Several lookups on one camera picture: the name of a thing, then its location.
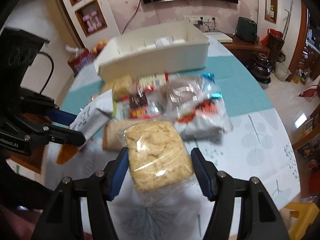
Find dark brownie red wrapper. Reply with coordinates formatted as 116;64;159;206
121;88;164;119

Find rice crisp block clear pack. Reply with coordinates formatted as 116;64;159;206
118;116;196;206

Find pink dumbbells in niche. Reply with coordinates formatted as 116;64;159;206
82;10;103;33

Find toast bread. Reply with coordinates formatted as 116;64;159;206
70;89;114;150

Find white red snack bag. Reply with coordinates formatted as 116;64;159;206
173;98;233;141

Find yellow plastic stool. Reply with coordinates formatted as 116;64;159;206
285;202;319;239

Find dark green box appliance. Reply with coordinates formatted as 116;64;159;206
235;17;258;43

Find white plastic storage bin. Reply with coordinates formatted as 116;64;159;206
94;21;210;82

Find fruit on side table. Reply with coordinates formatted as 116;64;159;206
91;40;108;55

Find red blue gift box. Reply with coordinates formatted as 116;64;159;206
66;45;95;77

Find wafer biscuits clear pack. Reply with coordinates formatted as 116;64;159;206
102;119;137;151

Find round cake clear blue bag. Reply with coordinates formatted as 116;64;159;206
165;73;222;118

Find white red barcode packet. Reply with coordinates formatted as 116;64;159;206
138;73;169;88

